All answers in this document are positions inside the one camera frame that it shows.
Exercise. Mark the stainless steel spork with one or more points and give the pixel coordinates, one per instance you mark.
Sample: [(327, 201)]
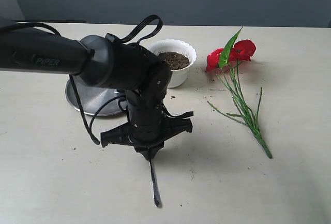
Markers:
[(156, 193)]

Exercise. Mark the artificial red flower stem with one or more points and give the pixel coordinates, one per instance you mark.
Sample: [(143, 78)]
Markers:
[(228, 59)]

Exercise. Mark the white scalloped flower pot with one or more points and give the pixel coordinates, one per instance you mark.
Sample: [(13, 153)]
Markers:
[(179, 76)]

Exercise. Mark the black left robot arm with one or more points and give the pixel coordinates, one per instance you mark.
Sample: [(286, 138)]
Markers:
[(105, 62)]

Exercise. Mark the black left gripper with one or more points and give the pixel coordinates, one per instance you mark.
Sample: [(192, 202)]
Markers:
[(147, 126)]

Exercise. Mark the round stainless steel plate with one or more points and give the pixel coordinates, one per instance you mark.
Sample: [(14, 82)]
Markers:
[(92, 98)]

